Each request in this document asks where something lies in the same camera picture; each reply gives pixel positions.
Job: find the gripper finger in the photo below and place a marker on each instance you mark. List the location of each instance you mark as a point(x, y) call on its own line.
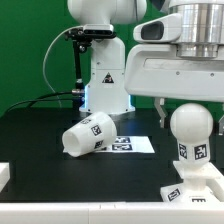
point(221, 123)

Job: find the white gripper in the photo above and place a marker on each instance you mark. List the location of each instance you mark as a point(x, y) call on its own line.
point(177, 57)

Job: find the white lamp bulb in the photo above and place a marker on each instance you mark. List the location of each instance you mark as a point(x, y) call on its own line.
point(192, 125)

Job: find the white lamp base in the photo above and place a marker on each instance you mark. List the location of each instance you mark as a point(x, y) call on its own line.
point(203, 184)

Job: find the white lamp shade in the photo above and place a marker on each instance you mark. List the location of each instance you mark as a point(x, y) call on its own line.
point(93, 133)

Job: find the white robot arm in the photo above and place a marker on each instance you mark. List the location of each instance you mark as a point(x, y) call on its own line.
point(125, 15)

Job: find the printed marker sheet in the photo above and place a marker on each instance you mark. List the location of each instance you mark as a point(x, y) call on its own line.
point(122, 144)

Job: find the white left border block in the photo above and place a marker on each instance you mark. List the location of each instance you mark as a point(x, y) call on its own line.
point(4, 175)

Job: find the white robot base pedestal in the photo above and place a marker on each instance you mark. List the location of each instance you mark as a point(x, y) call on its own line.
point(105, 91)

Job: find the camera on black stand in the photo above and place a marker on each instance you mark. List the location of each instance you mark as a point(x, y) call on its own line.
point(82, 37)

